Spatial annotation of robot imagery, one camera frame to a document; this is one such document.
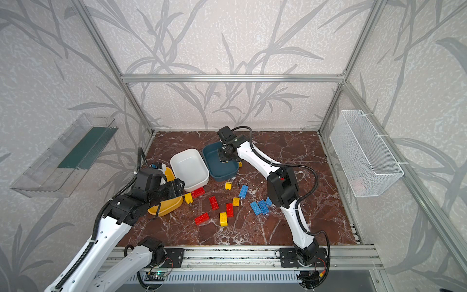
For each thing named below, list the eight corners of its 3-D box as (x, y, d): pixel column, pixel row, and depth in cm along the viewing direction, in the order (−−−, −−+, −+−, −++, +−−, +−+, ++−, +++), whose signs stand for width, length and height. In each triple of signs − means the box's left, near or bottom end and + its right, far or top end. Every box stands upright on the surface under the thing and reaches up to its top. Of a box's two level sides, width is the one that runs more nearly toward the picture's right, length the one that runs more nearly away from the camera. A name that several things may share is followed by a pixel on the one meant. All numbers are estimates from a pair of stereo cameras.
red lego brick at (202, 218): (196, 226, 84) (195, 224, 82) (194, 220, 85) (193, 219, 84) (210, 218, 86) (209, 216, 84) (208, 213, 88) (207, 211, 86)
